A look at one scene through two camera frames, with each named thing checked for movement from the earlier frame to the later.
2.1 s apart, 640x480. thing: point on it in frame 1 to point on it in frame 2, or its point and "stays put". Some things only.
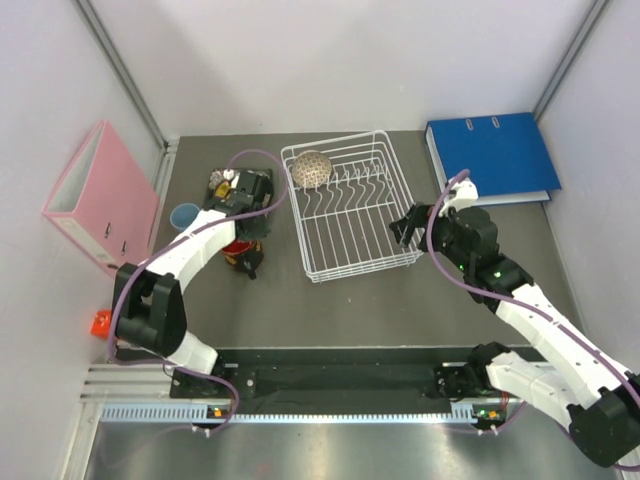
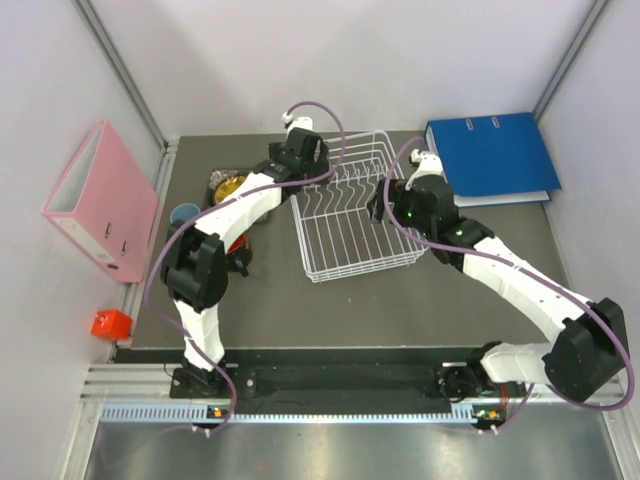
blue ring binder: (505, 155) stays put
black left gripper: (259, 232) to (320, 169)
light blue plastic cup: (182, 215) stays put
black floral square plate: (216, 176) stays put
